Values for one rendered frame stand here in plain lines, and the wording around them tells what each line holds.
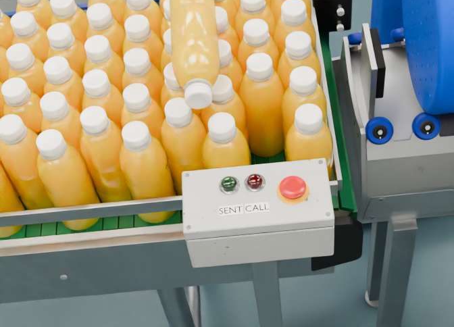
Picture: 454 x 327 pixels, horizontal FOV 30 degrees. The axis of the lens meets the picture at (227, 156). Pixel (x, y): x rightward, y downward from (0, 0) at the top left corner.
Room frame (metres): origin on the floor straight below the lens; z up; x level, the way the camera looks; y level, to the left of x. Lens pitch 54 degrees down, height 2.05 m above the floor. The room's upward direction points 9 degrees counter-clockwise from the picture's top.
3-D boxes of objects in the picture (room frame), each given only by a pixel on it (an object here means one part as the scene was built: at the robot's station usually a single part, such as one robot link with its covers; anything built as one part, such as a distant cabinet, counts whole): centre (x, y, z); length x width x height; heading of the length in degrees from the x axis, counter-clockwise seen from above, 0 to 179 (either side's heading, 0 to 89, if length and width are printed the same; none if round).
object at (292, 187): (0.62, -0.08, 1.11); 0.04 x 0.04 x 0.01
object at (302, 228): (0.63, -0.03, 1.05); 0.20 x 0.10 x 0.10; 86
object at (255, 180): (0.64, -0.03, 1.11); 0.02 x 0.02 x 0.01
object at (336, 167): (0.91, -0.18, 0.96); 0.40 x 0.01 x 0.03; 176
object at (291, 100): (0.82, -0.13, 0.99); 0.07 x 0.07 x 0.19
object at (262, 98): (0.86, -0.07, 0.99); 0.07 x 0.07 x 0.19
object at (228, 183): (0.65, 0.00, 1.11); 0.02 x 0.02 x 0.01
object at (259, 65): (0.86, -0.07, 1.09); 0.04 x 0.04 x 0.02
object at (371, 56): (0.90, -0.26, 0.99); 0.10 x 0.02 x 0.12; 176
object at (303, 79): (0.82, -0.13, 1.09); 0.04 x 0.04 x 0.02
